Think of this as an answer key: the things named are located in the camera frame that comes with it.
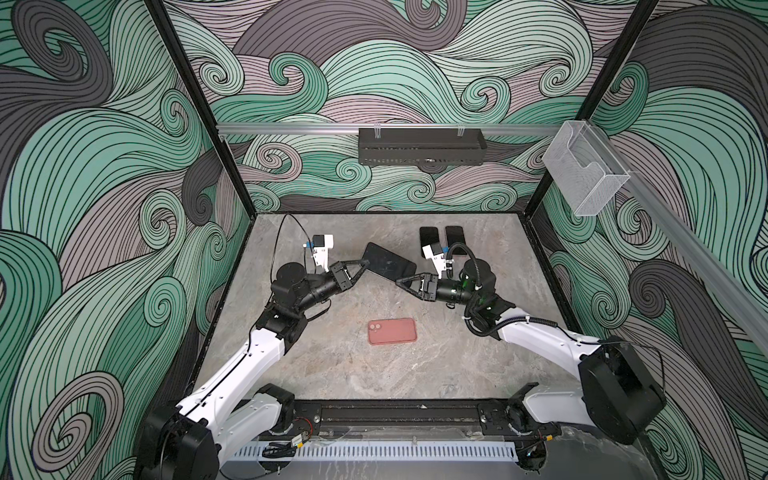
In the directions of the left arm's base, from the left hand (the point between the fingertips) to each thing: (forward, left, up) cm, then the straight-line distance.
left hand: (371, 263), depth 69 cm
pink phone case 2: (+37, -33, -31) cm, 58 cm away
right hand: (-2, -7, -7) cm, 10 cm away
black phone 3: (+37, -32, -32) cm, 58 cm away
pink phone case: (-3, -6, -31) cm, 32 cm away
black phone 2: (+35, -21, -30) cm, 51 cm away
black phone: (+3, -4, -4) cm, 6 cm away
